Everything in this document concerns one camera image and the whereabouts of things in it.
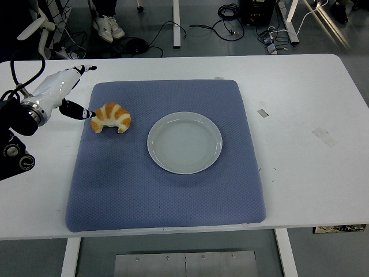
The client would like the golden striped croissant bread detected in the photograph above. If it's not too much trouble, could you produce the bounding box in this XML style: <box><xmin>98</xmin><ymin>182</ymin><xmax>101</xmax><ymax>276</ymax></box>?
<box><xmin>90</xmin><ymin>102</ymin><xmax>132</xmax><ymax>134</ymax></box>

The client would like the white power strip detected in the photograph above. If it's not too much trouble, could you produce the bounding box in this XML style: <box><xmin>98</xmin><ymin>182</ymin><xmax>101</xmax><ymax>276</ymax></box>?
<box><xmin>55</xmin><ymin>47</ymin><xmax>79</xmax><ymax>60</ymax></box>

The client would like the white cable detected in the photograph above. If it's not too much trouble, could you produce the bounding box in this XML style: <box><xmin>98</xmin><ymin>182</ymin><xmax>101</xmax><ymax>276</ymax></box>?
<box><xmin>296</xmin><ymin>0</ymin><xmax>330</xmax><ymax>36</ymax></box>

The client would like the black coiled cable with plug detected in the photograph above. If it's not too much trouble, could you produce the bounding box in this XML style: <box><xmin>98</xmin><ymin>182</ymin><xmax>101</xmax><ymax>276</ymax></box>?
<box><xmin>189</xmin><ymin>3</ymin><xmax>246</xmax><ymax>42</ymax></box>

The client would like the round grey plate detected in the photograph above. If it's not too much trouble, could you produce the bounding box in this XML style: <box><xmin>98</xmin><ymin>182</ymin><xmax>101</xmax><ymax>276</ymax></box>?
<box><xmin>146</xmin><ymin>111</ymin><xmax>224</xmax><ymax>175</ymax></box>

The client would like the thin black looped cable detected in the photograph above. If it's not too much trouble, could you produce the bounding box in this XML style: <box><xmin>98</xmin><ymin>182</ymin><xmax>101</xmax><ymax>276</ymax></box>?
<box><xmin>148</xmin><ymin>21</ymin><xmax>187</xmax><ymax>49</ymax></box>

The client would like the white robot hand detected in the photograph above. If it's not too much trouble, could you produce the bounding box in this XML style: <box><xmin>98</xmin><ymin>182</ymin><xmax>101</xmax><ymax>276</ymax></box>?
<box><xmin>21</xmin><ymin>64</ymin><xmax>97</xmax><ymax>121</ymax></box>

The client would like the white table support leg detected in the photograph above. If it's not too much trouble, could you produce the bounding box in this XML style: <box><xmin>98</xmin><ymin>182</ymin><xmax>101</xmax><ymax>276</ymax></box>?
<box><xmin>273</xmin><ymin>228</ymin><xmax>299</xmax><ymax>277</ymax></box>
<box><xmin>60</xmin><ymin>237</ymin><xmax>82</xmax><ymax>277</ymax></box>

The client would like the person's dark foot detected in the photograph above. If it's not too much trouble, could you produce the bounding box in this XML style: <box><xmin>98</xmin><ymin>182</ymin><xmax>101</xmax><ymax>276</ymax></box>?
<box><xmin>330</xmin><ymin>1</ymin><xmax>349</xmax><ymax>25</ymax></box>

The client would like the white table leg with foot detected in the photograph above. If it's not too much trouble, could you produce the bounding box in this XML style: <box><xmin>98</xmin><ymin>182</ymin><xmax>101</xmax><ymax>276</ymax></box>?
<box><xmin>276</xmin><ymin>0</ymin><xmax>300</xmax><ymax>45</ymax></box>
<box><xmin>172</xmin><ymin>0</ymin><xmax>182</xmax><ymax>49</ymax></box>

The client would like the black equipment box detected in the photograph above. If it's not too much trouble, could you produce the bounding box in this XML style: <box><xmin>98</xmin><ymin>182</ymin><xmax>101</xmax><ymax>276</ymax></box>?
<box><xmin>240</xmin><ymin>0</ymin><xmax>276</xmax><ymax>26</ymax></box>

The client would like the grey metal plate with screws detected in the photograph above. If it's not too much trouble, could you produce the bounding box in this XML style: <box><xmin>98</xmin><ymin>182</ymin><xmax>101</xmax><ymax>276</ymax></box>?
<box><xmin>114</xmin><ymin>250</ymin><xmax>258</xmax><ymax>277</ymax></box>

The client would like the white office chair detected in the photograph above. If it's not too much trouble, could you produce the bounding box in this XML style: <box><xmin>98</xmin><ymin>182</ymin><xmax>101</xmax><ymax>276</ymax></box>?
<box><xmin>16</xmin><ymin>0</ymin><xmax>73</xmax><ymax>61</ymax></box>

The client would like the black cable coil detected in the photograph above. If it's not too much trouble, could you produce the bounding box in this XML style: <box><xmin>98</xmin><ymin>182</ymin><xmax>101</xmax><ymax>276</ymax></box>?
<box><xmin>126</xmin><ymin>37</ymin><xmax>150</xmax><ymax>55</ymax></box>

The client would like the blue quilted mat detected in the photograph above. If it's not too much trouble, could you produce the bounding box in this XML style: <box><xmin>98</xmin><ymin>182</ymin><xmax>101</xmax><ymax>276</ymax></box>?
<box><xmin>65</xmin><ymin>79</ymin><xmax>266</xmax><ymax>233</ymax></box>

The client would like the under-table control box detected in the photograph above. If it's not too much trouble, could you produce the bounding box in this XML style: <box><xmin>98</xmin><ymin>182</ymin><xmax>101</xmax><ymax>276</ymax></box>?
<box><xmin>312</xmin><ymin>224</ymin><xmax>368</xmax><ymax>235</ymax></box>

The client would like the person's leg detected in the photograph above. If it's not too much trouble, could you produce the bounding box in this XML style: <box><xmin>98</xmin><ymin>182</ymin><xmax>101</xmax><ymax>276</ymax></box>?
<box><xmin>89</xmin><ymin>0</ymin><xmax>105</xmax><ymax>18</ymax></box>
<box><xmin>102</xmin><ymin>0</ymin><xmax>118</xmax><ymax>18</ymax></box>

